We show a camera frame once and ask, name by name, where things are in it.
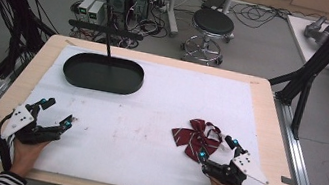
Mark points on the white foam mat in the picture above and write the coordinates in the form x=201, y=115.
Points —
x=133, y=124

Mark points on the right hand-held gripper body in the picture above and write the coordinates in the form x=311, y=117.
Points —
x=226, y=172

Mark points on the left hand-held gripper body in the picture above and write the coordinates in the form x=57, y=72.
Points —
x=21, y=119

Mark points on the white power supply unit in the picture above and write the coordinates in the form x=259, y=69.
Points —
x=96, y=11
x=85, y=6

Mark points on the white table leg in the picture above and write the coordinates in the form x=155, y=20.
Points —
x=174, y=6

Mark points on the black oval tray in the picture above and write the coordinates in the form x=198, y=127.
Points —
x=103, y=73

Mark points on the black round stool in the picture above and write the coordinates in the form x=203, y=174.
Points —
x=213, y=23

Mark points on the black stand with crossbar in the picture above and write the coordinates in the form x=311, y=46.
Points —
x=105, y=29

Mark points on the person's left hand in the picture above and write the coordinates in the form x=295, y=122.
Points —
x=26, y=154

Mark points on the red striped bow tie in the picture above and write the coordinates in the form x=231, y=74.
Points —
x=193, y=139

